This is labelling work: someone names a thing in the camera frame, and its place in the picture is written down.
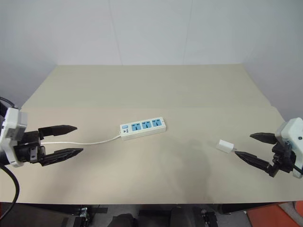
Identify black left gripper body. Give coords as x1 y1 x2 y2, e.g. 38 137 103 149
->
14 131 46 166

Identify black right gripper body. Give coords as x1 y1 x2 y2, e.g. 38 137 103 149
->
267 141 297 178

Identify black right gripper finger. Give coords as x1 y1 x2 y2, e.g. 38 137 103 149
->
234 151 272 171
250 132 277 144

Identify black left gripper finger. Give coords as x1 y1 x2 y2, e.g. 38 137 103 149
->
37 124 78 139
40 148 84 167

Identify white plug adapter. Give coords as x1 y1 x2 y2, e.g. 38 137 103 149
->
215 139 238 154

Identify white power strip blue sockets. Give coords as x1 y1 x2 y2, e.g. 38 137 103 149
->
119 116 167 141

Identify dark rounded shape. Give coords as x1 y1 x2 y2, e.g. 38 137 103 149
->
113 212 138 227

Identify white cable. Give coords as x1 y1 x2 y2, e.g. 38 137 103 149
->
39 133 122 146

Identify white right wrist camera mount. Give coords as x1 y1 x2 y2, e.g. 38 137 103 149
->
275 117 303 179

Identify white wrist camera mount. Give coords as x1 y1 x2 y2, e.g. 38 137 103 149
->
0 107 29 168
275 117 303 179

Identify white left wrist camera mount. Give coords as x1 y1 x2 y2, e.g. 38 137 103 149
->
0 107 29 168

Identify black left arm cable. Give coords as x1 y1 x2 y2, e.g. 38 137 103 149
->
0 165 21 215

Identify grey frame piece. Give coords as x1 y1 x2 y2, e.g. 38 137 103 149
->
278 201 303 215

